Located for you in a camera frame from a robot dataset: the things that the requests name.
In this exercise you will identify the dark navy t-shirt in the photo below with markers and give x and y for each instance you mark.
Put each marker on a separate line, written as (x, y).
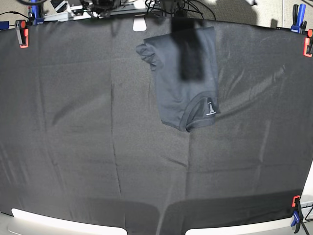
(185, 72)

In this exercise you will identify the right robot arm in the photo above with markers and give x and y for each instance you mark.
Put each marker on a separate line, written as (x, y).
(99, 8)

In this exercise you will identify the black table cloth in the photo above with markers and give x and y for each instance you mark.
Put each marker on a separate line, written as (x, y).
(81, 138)

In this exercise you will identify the black power adapter box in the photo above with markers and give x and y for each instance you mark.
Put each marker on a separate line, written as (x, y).
(59, 5)

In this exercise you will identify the blue bar clamp far-left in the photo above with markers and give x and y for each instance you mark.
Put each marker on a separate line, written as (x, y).
(35, 11)

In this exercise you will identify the red black clamp far-left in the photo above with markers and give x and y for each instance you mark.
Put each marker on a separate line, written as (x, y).
(22, 33)

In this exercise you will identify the red black clamp near-right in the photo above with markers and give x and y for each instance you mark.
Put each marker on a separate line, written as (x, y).
(296, 201)

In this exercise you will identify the red black clamp far-right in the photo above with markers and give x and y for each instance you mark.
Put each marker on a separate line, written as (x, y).
(308, 44)

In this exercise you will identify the blue bar clamp far-right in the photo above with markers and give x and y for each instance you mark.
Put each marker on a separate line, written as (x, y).
(299, 24)

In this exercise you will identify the blue bar clamp near-right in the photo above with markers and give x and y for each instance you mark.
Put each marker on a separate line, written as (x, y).
(297, 219)

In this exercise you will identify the aluminium frame rail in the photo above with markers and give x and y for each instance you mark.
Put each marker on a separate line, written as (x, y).
(69, 15)

